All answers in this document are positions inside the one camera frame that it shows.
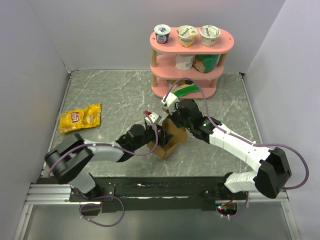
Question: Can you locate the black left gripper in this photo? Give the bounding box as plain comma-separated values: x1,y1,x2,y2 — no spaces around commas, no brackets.
133,123,173,151

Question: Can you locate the brown cardboard paper box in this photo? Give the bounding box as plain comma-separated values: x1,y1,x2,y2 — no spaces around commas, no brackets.
147,117,188,160

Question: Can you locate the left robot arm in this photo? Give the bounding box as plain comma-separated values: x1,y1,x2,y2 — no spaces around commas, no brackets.
44,124,173,201

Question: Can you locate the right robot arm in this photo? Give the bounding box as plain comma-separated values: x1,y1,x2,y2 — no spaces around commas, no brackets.
162,97,292,200

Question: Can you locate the green white snack bag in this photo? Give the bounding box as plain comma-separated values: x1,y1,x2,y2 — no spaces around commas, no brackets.
170,80,200,98

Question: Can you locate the pink three-tier shelf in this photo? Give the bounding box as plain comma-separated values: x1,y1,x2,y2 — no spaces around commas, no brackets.
149,27,235,98

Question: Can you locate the white paper cup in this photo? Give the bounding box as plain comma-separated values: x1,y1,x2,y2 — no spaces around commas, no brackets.
174,54,195,71

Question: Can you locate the green snack canister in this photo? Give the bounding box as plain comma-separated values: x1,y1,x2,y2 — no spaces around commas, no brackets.
193,54,220,74

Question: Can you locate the yellow Lays chip bag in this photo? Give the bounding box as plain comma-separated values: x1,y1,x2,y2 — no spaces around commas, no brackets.
59,103,102,134

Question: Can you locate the orange Chobani yogurt cup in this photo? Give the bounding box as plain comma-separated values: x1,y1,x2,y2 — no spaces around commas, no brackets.
176,25,198,48

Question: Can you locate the white Chobani yogurt cup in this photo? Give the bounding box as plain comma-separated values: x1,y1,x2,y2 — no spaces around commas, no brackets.
199,25,221,47

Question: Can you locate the blue yogurt cup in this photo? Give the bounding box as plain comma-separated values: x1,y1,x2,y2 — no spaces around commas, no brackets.
154,24,171,45

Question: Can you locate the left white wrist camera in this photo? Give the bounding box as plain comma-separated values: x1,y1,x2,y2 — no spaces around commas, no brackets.
144,110,161,126

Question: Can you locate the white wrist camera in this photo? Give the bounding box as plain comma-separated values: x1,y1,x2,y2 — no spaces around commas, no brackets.
144,110,161,126
161,92,179,114

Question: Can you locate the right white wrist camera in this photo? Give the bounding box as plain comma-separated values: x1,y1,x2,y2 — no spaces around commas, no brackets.
161,92,179,114

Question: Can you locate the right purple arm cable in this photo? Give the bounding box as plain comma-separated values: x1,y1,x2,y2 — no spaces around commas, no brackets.
164,77,310,191

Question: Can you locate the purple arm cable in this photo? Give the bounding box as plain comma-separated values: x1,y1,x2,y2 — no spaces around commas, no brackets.
164,77,310,191
47,119,160,178

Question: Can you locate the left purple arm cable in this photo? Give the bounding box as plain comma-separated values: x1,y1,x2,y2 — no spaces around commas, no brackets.
47,119,160,178

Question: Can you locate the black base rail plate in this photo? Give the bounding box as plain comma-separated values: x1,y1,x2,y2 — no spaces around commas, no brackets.
69,176,247,213

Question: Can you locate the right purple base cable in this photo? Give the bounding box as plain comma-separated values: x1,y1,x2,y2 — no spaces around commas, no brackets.
219,191,251,221

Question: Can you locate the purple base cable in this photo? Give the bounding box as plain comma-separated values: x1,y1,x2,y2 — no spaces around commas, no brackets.
219,191,251,221
79,194,126,228

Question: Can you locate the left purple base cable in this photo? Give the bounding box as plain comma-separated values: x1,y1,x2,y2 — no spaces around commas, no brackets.
79,194,126,228

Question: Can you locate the aluminium frame rail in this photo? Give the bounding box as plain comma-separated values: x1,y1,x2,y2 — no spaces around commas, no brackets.
14,184,300,240

